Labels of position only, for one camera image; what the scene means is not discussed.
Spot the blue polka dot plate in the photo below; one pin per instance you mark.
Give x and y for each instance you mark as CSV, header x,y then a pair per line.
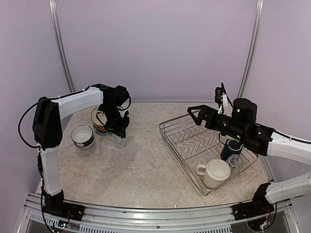
x,y
99,132

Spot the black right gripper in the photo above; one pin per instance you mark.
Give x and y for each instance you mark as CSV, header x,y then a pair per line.
x,y
210,122

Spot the front aluminium frame rail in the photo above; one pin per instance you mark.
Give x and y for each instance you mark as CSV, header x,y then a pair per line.
x,y
108,219

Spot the teal and white bowl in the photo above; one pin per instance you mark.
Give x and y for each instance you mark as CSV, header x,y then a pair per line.
x,y
83,135

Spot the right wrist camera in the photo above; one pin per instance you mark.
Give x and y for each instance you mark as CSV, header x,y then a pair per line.
x,y
221,98

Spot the metal wire dish rack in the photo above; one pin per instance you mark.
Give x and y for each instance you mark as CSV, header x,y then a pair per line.
x,y
192,145

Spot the pale green ribbed bowl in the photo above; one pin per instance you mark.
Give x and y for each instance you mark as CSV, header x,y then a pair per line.
x,y
83,147

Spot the cream bird pattern plate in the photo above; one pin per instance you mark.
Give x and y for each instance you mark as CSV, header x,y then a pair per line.
x,y
98,117

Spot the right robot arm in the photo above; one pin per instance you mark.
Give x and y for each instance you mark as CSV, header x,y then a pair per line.
x,y
261,140

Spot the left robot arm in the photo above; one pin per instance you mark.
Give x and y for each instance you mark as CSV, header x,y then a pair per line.
x,y
48,132

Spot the left aluminium frame post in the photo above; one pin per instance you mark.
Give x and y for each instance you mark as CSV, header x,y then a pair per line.
x,y
60,45

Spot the clear glass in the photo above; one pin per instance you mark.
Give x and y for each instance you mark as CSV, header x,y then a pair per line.
x,y
234,161
118,141

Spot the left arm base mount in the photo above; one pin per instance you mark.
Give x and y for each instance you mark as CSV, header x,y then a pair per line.
x,y
64,209

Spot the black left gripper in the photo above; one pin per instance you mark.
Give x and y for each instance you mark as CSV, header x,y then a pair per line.
x,y
119,130

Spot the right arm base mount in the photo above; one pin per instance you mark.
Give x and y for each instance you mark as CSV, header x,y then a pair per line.
x,y
244,210

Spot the right aluminium frame post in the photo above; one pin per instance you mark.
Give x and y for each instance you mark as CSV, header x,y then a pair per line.
x,y
252,48

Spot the aluminium frame post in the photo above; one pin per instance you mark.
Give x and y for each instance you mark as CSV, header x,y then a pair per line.
x,y
252,48
60,45

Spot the dark blue cup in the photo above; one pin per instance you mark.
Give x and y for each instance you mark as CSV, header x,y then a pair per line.
x,y
231,146

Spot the white ribbed mug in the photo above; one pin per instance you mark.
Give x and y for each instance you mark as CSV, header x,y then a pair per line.
x,y
214,173

